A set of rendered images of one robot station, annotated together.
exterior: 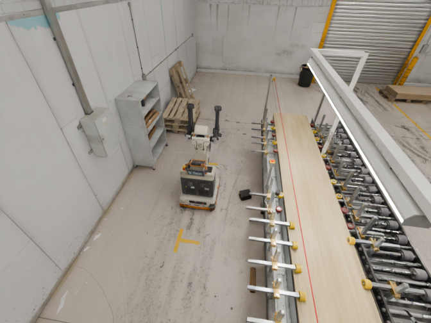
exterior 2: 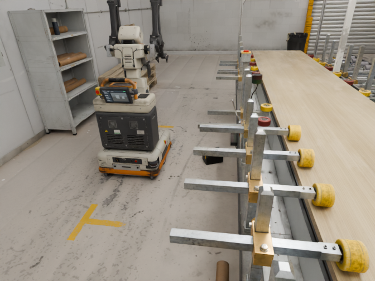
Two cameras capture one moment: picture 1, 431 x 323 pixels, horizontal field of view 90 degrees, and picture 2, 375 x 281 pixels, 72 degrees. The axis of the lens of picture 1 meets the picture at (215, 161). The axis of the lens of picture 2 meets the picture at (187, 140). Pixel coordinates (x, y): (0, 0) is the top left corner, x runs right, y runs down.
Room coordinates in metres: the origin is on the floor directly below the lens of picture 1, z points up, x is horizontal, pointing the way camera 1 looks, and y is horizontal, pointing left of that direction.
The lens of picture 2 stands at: (0.25, -0.41, 1.55)
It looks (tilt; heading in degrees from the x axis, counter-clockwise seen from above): 28 degrees down; 3
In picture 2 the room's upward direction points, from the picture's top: 2 degrees counter-clockwise
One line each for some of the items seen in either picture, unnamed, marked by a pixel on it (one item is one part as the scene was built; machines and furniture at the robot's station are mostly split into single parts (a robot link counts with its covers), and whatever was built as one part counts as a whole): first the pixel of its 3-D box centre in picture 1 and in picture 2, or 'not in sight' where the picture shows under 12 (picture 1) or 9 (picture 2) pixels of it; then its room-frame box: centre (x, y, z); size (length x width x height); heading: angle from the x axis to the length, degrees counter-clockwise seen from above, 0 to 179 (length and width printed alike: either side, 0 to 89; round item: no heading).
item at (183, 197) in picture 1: (200, 190); (136, 149); (2.67, 0.26, 0.16); 0.67 x 0.64 x 0.25; 172
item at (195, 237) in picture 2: (274, 291); (256, 243); (0.76, -0.57, 0.95); 0.50 x 0.04 x 0.04; 83
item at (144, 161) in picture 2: (197, 202); (127, 160); (2.35, 0.28, 0.23); 0.41 x 0.02 x 0.08; 82
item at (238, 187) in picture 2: (273, 264); (251, 188); (1.00, -0.60, 0.95); 0.50 x 0.04 x 0.04; 83
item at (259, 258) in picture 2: (276, 289); (261, 239); (0.77, -0.59, 0.95); 0.14 x 0.06 x 0.05; 173
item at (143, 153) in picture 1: (145, 126); (65, 71); (3.84, 1.44, 0.78); 0.90 x 0.45 x 1.55; 173
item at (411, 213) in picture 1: (340, 102); not in sight; (1.75, -1.05, 2.34); 2.40 x 0.12 x 0.08; 173
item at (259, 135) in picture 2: (274, 261); (254, 186); (1.04, -0.62, 0.93); 0.04 x 0.04 x 0.48; 83
